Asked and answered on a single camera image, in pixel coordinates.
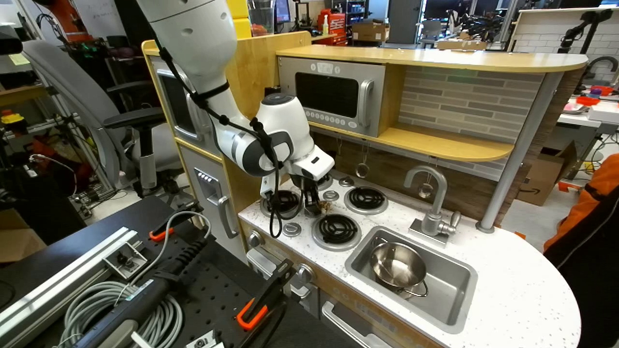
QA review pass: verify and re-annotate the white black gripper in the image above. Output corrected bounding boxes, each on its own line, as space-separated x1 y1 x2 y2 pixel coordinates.
259 146 334 214

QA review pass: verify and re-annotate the small brown object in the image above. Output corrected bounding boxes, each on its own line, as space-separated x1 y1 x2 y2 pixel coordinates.
305 201 330 216

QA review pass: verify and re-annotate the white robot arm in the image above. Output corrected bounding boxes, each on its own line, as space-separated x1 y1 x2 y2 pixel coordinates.
137 0 334 214

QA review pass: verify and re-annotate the back left stove burner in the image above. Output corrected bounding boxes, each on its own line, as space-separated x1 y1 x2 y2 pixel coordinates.
317 172 332 189

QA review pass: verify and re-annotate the stove burner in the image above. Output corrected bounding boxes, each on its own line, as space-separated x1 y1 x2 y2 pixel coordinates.
317 172 332 189
344 187 387 214
311 214 361 251
261 189 301 220

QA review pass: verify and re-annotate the front left stove burner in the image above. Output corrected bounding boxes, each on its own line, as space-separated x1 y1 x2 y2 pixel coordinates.
261 189 301 220

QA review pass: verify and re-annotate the front right stove burner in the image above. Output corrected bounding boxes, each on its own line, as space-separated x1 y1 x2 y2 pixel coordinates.
311 214 361 251

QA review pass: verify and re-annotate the back right stove burner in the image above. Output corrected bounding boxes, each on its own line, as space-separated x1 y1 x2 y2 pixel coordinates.
344 187 387 214

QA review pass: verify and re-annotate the small steel pot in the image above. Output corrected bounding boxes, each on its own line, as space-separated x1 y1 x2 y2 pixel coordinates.
371 241 427 297

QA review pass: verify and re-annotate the hanging silver ladle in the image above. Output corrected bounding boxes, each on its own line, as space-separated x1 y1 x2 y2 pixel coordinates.
354 145 369 177

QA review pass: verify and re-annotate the grey toy microwave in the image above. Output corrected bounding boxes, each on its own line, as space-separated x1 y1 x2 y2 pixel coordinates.
278 58 387 135

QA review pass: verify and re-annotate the grey lower cabinet door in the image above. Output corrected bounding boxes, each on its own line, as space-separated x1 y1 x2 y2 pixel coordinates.
191 160 245 261

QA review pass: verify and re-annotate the wooden toy kitchen unit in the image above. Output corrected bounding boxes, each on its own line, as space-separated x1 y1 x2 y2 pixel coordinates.
143 36 588 348

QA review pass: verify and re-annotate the silver toy faucet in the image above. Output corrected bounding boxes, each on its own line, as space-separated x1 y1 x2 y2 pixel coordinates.
404 164 460 237

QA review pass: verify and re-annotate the grey toy oven door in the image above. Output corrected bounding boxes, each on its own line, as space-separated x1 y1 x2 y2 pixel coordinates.
153 58 216 152

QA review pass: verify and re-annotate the orange black clamp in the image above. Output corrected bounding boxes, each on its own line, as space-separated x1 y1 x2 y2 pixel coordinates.
234 261 294 332

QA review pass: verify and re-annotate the grey office chair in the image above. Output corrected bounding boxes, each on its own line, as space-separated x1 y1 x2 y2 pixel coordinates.
23 40 172 191

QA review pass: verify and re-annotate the colourful block cube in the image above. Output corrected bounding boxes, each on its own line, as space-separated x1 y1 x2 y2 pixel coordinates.
226 0 251 38

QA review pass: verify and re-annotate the cardboard box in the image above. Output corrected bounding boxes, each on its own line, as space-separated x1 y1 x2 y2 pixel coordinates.
518 143 576 204

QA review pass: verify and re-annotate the grey support pole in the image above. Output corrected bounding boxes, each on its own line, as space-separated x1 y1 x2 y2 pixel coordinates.
476 73 563 232

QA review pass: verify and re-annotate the orange black jacket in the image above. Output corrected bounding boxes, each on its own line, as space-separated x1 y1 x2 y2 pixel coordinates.
543 154 619 348

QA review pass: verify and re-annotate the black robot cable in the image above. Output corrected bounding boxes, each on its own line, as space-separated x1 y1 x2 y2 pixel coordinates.
153 38 286 239

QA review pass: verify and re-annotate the grey coiled cable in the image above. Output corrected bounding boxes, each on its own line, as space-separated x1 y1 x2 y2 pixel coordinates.
56 278 185 348

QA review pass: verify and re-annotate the aluminium extrusion rail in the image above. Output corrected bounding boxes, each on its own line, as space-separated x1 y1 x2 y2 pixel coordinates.
0 226 135 348

